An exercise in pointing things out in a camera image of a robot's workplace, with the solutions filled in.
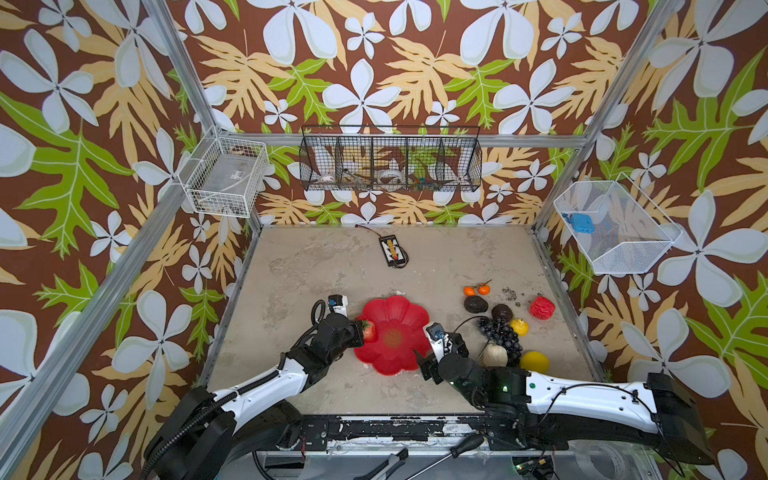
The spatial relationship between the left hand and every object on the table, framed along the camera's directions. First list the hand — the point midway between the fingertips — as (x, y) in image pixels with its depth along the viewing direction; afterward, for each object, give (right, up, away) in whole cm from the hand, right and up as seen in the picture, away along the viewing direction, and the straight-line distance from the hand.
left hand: (361, 318), depth 86 cm
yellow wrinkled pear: (+48, -3, +3) cm, 48 cm away
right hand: (+17, -5, -9) cm, 20 cm away
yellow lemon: (+49, -12, -3) cm, 51 cm away
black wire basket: (+9, +51, +12) cm, 53 cm away
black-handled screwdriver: (+24, -29, -15) cm, 41 cm away
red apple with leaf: (+2, -4, +1) cm, 5 cm away
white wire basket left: (-39, +42, +1) cm, 57 cm away
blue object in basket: (+64, +28, -1) cm, 70 cm away
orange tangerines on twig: (+40, +7, +13) cm, 42 cm away
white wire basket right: (+72, +26, -4) cm, 77 cm away
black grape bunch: (+43, -6, +1) cm, 43 cm away
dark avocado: (+36, +3, +7) cm, 37 cm away
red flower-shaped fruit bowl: (+11, -7, +5) cm, 14 cm away
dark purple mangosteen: (+44, +1, +6) cm, 44 cm away
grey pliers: (+6, -32, -17) cm, 37 cm away
